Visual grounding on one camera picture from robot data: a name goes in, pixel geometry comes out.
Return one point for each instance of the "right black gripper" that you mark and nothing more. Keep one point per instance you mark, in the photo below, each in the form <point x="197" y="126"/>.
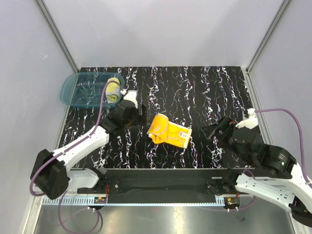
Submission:
<point x="225" y="125"/>

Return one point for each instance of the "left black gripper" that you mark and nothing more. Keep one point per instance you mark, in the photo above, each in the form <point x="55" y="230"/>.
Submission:
<point x="141" y="120"/>

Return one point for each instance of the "grey orange towel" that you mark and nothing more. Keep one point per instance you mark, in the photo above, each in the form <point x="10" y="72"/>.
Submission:
<point x="164" y="131"/>

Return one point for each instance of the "grey yellow frog towel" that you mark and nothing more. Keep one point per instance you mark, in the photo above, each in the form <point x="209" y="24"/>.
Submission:
<point x="112" y="91"/>

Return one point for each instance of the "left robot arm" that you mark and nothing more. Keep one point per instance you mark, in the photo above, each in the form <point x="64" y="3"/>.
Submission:
<point x="52" y="172"/>

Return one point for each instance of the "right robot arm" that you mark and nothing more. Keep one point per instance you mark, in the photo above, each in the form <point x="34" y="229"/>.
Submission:
<point x="277" y="176"/>

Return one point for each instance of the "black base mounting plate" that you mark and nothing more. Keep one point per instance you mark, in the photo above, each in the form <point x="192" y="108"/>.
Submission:
<point x="161" y="181"/>

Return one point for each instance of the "blue transparent plastic container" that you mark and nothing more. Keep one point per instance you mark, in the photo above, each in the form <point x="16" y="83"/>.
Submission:
<point x="84" y="89"/>

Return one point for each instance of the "right orange connector box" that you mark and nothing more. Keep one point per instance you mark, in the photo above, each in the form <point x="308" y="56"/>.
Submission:
<point x="232" y="202"/>

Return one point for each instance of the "orange connector box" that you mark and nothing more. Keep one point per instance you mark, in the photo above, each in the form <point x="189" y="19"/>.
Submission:
<point x="100" y="200"/>
<point x="232" y="202"/>

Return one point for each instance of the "left orange connector box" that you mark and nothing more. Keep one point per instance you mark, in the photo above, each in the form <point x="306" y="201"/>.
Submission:
<point x="100" y="200"/>

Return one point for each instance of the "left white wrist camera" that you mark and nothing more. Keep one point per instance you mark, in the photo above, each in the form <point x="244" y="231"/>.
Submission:
<point x="130" y="95"/>

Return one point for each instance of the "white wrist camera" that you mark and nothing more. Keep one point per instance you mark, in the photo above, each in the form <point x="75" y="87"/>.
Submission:
<point x="250" y="122"/>
<point x="130" y="95"/>

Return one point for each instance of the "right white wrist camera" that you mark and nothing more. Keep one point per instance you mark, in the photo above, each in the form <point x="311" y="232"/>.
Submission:
<point x="250" y="122"/>

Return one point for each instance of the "aluminium frame rail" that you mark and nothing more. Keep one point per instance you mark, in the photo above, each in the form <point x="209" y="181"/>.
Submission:
<point x="135" y="197"/>

